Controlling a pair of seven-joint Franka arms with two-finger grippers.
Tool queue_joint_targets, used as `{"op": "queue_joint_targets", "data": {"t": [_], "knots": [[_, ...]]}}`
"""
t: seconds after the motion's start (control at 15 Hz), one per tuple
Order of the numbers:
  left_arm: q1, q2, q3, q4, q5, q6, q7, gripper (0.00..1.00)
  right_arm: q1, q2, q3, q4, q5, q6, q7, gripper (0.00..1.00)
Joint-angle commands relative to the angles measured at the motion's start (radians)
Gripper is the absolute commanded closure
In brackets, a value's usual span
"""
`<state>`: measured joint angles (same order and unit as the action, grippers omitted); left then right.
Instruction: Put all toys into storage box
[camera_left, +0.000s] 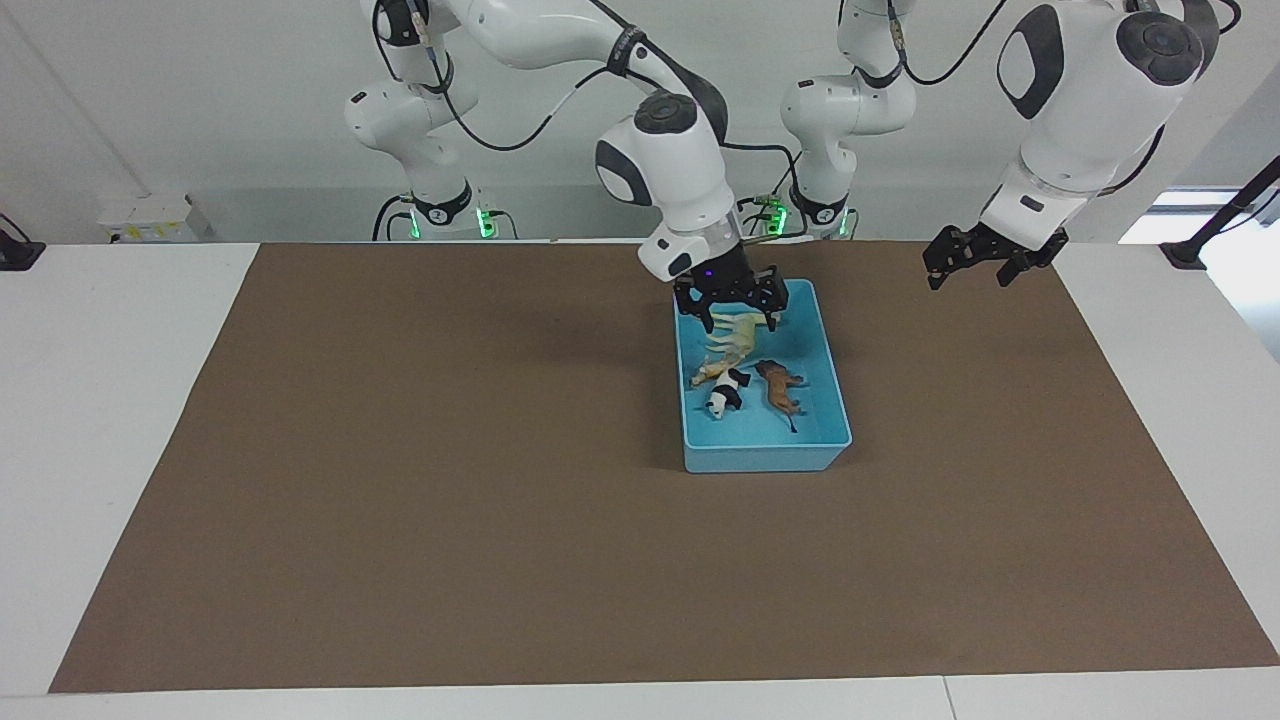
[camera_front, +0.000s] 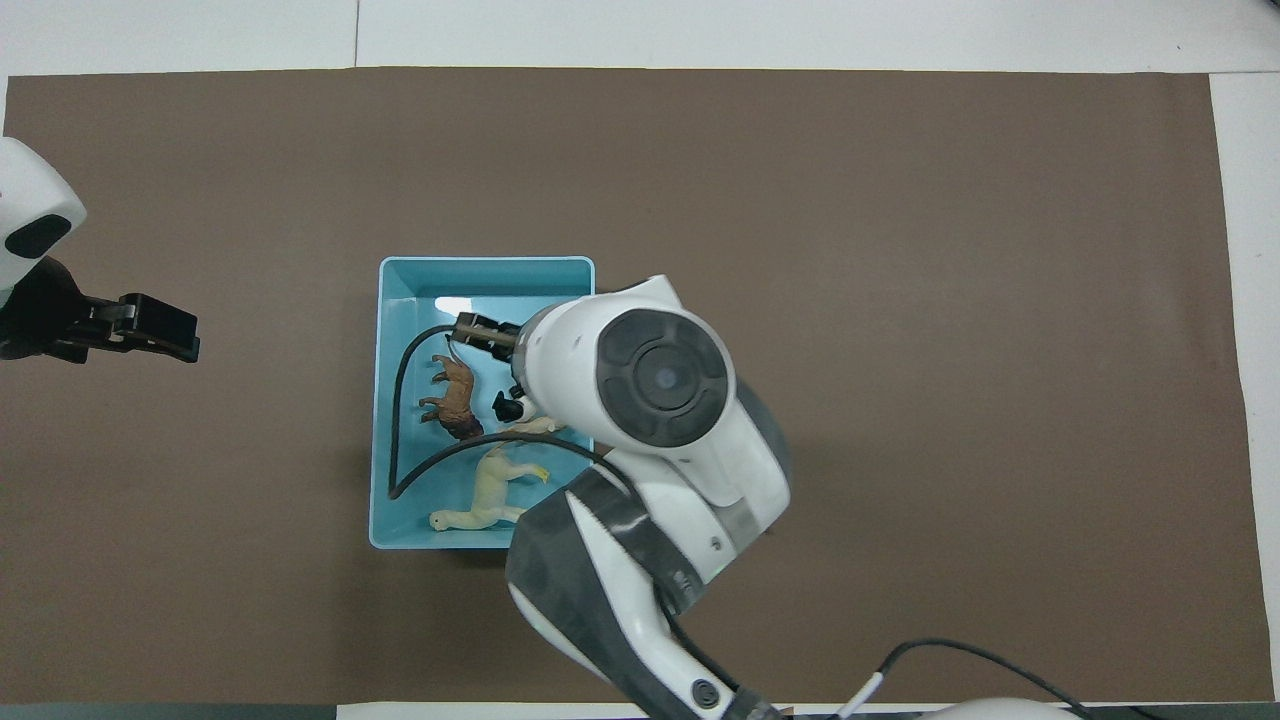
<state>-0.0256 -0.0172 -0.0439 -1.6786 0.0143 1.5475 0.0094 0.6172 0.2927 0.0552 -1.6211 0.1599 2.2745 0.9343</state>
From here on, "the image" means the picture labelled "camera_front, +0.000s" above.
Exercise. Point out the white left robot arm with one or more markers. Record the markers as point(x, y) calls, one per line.
point(30, 190)

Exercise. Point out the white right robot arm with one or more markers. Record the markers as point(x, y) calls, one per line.
point(660, 380)

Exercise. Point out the brown lion toy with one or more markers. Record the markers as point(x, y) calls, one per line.
point(458, 395)

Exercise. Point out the black white panda toy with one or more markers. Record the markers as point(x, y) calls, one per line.
point(505, 406)

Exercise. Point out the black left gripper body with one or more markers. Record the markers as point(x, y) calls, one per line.
point(50, 310)

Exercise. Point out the light blue storage box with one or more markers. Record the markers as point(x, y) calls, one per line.
point(560, 285)

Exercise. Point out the cream camel toy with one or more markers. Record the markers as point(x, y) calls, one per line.
point(490, 490)

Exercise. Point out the brown table mat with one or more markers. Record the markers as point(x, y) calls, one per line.
point(900, 300)

